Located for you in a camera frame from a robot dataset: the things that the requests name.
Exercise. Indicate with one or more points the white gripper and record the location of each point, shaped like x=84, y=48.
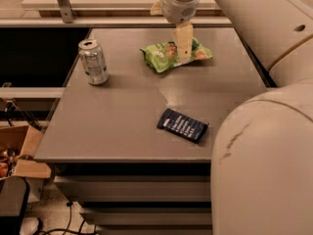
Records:
x=176, y=10

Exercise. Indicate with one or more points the black chair seat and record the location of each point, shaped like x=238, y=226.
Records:
x=14, y=193

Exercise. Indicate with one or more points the grey drawer cabinet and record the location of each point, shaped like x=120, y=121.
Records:
x=110, y=157

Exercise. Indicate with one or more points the silver soda can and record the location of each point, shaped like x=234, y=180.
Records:
x=93, y=60

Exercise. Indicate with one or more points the brown cardboard box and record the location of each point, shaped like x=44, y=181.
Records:
x=19, y=144

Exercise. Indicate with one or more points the green rice chip bag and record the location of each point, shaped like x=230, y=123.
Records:
x=164, y=56

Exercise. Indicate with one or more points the metal railing frame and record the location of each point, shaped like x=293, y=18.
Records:
x=87, y=13

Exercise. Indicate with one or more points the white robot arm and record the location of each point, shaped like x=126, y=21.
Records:
x=261, y=177

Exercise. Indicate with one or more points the dark blue snack bar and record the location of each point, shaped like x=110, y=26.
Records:
x=183, y=126

